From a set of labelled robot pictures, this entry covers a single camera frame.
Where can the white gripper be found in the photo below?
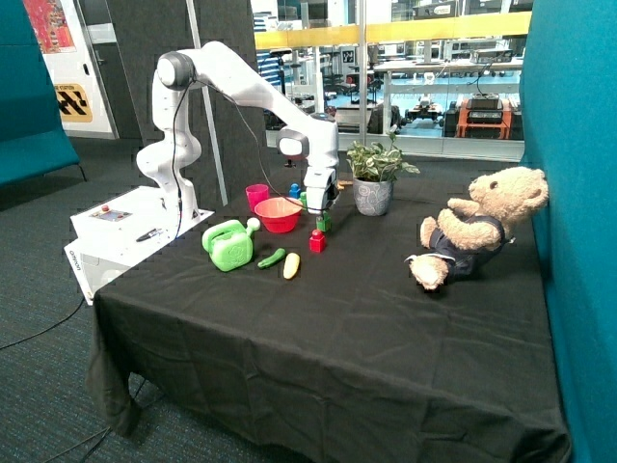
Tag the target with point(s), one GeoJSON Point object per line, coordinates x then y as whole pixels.
{"type": "Point", "coordinates": [321, 190]}

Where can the green block with stud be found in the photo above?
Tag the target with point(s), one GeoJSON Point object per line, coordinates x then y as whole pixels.
{"type": "Point", "coordinates": [323, 222]}

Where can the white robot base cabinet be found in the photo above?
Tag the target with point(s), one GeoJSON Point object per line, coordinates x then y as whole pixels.
{"type": "Point", "coordinates": [116, 235]}

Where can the blue block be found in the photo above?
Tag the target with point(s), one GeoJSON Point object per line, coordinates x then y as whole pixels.
{"type": "Point", "coordinates": [295, 191]}

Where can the brown toy lizard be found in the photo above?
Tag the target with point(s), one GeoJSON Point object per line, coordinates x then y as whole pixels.
{"type": "Point", "coordinates": [342, 184]}

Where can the red plastic bowl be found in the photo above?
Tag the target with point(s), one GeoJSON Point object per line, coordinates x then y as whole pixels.
{"type": "Point", "coordinates": [279, 215]}

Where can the potted green plant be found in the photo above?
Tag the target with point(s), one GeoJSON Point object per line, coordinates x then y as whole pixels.
{"type": "Point", "coordinates": [374, 168]}

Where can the pink plastic cup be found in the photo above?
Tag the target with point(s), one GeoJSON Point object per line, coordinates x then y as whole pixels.
{"type": "Point", "coordinates": [255, 194]}

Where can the red block with stud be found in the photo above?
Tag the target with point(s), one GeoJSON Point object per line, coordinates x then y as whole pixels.
{"type": "Point", "coordinates": [317, 241]}

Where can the green toy cucumber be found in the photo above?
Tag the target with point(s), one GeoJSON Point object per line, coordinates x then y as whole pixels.
{"type": "Point", "coordinates": [273, 259]}

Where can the yellow toy corn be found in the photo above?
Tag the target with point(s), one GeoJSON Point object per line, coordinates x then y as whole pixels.
{"type": "Point", "coordinates": [291, 265]}

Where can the green toy watering can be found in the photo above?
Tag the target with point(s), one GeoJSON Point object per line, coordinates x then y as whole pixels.
{"type": "Point", "coordinates": [230, 244]}

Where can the black tablecloth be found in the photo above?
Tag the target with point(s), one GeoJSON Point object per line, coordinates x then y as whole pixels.
{"type": "Point", "coordinates": [351, 360]}

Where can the brown teddy bear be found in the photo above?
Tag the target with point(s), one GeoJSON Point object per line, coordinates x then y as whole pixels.
{"type": "Point", "coordinates": [468, 233]}

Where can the teal partition panel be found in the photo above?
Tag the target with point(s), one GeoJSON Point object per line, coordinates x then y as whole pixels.
{"type": "Point", "coordinates": [568, 91]}

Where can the teal bench seat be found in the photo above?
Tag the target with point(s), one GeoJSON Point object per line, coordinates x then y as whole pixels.
{"type": "Point", "coordinates": [33, 141]}

